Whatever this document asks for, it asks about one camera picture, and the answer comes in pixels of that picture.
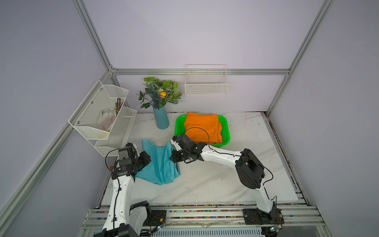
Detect orange pants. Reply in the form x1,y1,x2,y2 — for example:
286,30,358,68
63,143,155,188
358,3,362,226
184,113,223,145

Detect green plastic basket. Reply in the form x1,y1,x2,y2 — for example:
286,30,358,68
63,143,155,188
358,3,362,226
175,115,231,148

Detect teal pants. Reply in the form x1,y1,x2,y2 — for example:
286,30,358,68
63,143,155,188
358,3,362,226
137,139,180,185

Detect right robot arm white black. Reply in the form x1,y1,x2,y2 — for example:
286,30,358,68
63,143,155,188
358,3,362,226
169,134,275,214

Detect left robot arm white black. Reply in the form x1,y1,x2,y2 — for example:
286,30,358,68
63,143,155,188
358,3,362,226
95,143,151,237

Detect teal vase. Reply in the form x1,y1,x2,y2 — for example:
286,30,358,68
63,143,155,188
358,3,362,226
153,107,170,130

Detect clear glove in shelf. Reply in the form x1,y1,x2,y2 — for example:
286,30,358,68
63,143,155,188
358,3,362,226
97,107,116,132

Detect white mesh two-tier shelf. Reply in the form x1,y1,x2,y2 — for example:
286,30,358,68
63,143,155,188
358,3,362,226
68,81,137,157

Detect artificial flower bouquet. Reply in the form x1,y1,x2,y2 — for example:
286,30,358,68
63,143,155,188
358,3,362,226
138,77,182,110

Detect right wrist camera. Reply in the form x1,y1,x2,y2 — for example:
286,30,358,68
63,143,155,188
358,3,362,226
170,139,182,151

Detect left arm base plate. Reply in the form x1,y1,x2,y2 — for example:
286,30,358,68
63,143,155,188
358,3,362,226
144,210,167,227

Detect white wire wall basket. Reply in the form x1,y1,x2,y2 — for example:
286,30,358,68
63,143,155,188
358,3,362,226
185,64,229,95

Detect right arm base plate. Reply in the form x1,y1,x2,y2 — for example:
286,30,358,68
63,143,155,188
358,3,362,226
242,208,284,225

